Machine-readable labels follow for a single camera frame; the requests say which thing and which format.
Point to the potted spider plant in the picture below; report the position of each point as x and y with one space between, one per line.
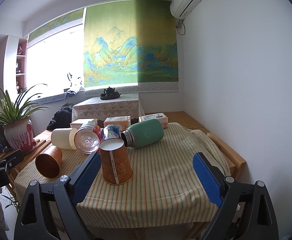
15 118

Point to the orange tissue pack left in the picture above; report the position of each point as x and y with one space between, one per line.
80 122

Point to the white wall shelf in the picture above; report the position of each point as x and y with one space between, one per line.
14 68

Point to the white paper cup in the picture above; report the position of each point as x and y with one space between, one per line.
63 138

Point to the orange tissue pack middle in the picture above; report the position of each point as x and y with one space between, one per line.
121 122

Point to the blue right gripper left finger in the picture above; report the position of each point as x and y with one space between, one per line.
83 177

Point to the blue cloth on windowsill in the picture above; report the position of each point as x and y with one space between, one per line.
72 92

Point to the white lace covered side table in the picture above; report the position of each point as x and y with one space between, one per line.
96 108

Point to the green landscape painting blind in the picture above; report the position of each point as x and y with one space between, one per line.
130 45

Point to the black teapot on tray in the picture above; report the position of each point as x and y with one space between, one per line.
109 94

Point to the black clothing pile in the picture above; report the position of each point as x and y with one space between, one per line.
61 119

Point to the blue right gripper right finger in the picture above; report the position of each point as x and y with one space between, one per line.
210 177

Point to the orange patterned paper cup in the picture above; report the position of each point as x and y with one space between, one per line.
116 166
48 163

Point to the green steel thermos bottle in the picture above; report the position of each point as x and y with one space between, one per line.
143 134

